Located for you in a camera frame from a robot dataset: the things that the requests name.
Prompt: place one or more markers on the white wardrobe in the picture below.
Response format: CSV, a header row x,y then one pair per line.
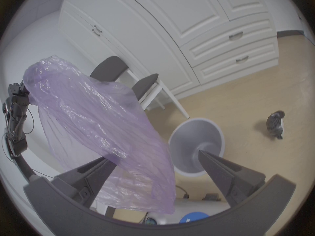
x,y
172,33

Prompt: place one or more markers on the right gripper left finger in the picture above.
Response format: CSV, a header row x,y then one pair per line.
x,y
83,181

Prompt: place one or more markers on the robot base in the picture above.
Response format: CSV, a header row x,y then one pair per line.
x,y
194,217

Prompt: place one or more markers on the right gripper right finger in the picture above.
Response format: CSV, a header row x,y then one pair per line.
x,y
221,176

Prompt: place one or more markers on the white trash bin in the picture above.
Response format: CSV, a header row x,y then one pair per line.
x,y
196,136

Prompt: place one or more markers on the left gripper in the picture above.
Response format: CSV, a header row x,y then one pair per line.
x,y
17,117

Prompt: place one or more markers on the purple plastic bag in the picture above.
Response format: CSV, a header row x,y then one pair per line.
x,y
98,122

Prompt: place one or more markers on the black plastic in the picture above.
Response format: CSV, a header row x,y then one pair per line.
x,y
275,125

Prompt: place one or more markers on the white chair grey cushions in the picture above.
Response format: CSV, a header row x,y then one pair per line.
x,y
145,85

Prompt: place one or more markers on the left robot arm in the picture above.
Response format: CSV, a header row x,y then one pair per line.
x,y
18,146

